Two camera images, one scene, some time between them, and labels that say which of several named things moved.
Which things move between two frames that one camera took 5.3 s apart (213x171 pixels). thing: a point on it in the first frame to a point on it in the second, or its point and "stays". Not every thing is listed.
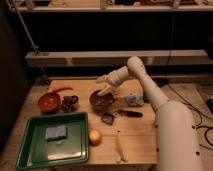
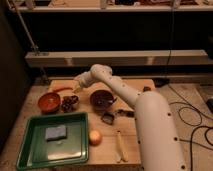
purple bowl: [101, 103] stays
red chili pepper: [63, 88] stays
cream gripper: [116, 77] to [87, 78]
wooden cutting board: [121, 124] stays
